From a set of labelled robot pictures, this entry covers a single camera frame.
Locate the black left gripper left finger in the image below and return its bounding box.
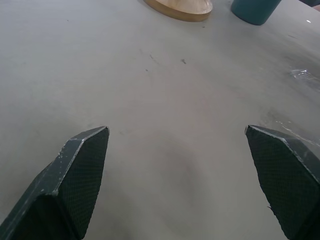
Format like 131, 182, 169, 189
0, 126, 110, 240

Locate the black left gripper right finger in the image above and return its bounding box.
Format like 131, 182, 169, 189
244, 124, 320, 240

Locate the wooden round board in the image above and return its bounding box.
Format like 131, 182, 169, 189
142, 0, 214, 23

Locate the teal cup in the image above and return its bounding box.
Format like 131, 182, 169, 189
230, 0, 282, 26

